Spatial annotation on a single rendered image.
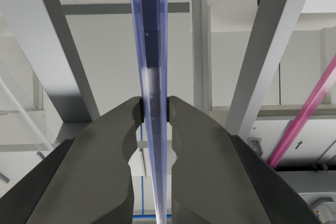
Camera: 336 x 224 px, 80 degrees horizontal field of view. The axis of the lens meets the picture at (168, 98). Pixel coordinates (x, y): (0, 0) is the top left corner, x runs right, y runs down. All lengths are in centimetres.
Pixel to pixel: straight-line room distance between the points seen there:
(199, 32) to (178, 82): 145
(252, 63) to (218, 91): 180
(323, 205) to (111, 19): 211
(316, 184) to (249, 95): 29
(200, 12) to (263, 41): 40
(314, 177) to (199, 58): 39
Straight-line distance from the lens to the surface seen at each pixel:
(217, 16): 92
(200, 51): 62
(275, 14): 27
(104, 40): 222
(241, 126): 36
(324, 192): 55
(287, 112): 84
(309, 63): 252
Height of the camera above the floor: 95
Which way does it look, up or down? level
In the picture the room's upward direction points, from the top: 179 degrees clockwise
